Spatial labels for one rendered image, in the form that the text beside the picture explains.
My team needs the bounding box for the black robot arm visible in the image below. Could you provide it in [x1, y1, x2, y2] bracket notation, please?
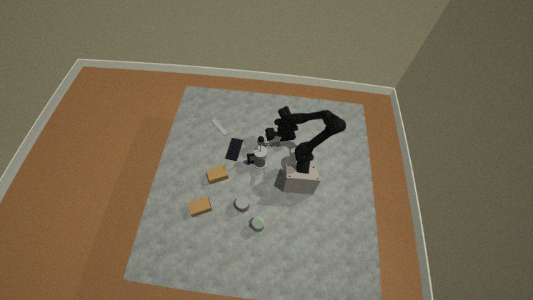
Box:
[274, 106, 346, 174]

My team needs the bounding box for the brown rectangular block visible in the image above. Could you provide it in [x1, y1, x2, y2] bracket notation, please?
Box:
[206, 165, 228, 184]
[188, 196, 212, 217]

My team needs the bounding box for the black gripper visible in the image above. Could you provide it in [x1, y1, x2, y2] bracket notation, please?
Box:
[265, 124, 296, 141]

